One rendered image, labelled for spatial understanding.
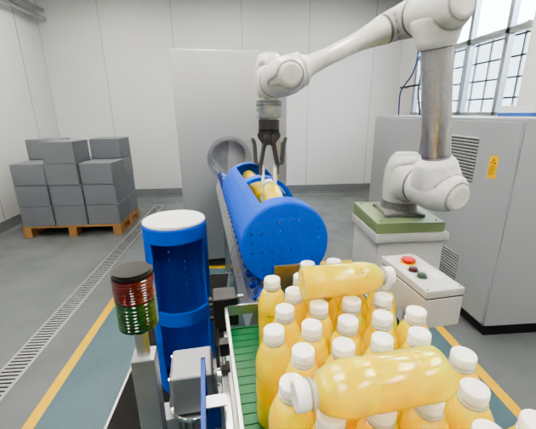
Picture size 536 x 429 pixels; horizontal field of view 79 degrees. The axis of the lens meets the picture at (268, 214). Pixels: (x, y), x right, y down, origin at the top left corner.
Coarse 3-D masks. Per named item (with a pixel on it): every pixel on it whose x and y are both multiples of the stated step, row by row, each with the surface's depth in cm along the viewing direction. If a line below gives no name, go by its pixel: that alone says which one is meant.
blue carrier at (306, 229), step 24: (240, 168) 180; (240, 192) 130; (288, 192) 142; (240, 216) 112; (264, 216) 99; (288, 216) 101; (312, 216) 103; (240, 240) 103; (264, 240) 102; (288, 240) 103; (312, 240) 105; (264, 264) 104
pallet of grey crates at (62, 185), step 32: (32, 160) 429; (64, 160) 394; (96, 160) 422; (128, 160) 463; (32, 192) 402; (64, 192) 406; (96, 192) 409; (128, 192) 461; (32, 224) 414; (64, 224) 417; (96, 224) 420; (128, 224) 458
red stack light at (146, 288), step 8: (152, 272) 52; (144, 280) 50; (152, 280) 52; (112, 288) 50; (120, 288) 49; (128, 288) 49; (136, 288) 49; (144, 288) 50; (152, 288) 52; (120, 296) 49; (128, 296) 49; (136, 296) 50; (144, 296) 50; (152, 296) 52; (120, 304) 50; (128, 304) 50; (136, 304) 50
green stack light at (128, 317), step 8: (144, 304) 51; (152, 304) 52; (120, 312) 50; (128, 312) 50; (136, 312) 50; (144, 312) 51; (152, 312) 52; (120, 320) 51; (128, 320) 50; (136, 320) 51; (144, 320) 51; (152, 320) 53; (120, 328) 52; (128, 328) 51; (136, 328) 51; (144, 328) 52; (152, 328) 53
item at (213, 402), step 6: (204, 360) 75; (204, 366) 74; (204, 372) 72; (204, 378) 70; (204, 384) 69; (204, 390) 67; (204, 396) 66; (210, 396) 69; (216, 396) 69; (222, 396) 69; (204, 402) 64; (210, 402) 68; (216, 402) 68; (222, 402) 68; (204, 408) 63; (210, 408) 67; (216, 408) 70; (204, 414) 62; (210, 414) 70; (216, 414) 70; (204, 420) 61; (210, 420) 70; (216, 420) 71; (204, 426) 59; (210, 426) 71; (216, 426) 71
